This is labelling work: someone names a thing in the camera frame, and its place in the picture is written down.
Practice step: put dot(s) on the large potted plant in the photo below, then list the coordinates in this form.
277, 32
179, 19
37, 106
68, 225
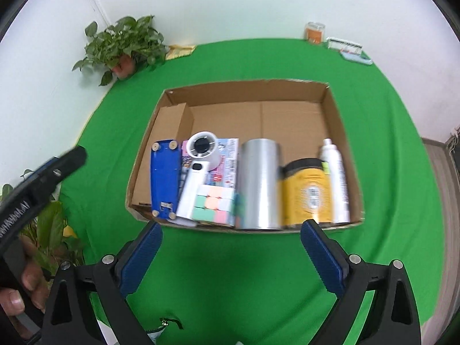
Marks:
50, 222

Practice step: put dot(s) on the white spray bottle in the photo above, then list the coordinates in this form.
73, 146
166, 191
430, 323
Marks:
337, 187

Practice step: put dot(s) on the silver cylinder can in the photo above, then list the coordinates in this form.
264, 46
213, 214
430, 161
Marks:
258, 187

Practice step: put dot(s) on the small potted plant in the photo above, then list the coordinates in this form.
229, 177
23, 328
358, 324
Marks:
118, 43

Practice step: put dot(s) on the yellow label jar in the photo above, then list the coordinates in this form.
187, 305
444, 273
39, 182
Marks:
305, 197

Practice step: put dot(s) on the green tablecloth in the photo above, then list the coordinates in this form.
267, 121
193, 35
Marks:
230, 276

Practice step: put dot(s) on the colourful puzzle box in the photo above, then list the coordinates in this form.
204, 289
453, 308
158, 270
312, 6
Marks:
226, 165

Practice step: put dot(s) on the metal key clip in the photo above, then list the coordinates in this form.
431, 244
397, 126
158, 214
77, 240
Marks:
170, 323

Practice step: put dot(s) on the light blue flat case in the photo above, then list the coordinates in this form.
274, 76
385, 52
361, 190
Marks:
355, 58

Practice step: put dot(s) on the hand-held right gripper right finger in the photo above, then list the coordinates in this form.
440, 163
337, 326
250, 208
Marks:
320, 258

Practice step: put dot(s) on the pastel puzzle cube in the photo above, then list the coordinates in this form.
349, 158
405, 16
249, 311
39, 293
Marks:
212, 205

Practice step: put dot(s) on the orange glass jar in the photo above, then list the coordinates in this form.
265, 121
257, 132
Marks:
314, 34

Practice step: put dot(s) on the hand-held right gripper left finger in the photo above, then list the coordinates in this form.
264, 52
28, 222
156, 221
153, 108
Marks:
142, 258

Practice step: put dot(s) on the cardboard box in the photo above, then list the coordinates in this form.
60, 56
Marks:
287, 122

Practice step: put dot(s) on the blue rectangular device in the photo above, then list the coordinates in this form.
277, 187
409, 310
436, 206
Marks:
163, 179

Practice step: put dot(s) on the person's left hand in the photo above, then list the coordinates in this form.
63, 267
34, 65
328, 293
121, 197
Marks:
34, 280

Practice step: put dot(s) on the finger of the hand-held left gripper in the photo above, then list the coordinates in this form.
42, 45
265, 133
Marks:
72, 163
45, 167

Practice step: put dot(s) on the white hair dryer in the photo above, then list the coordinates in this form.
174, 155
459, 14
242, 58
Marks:
194, 187

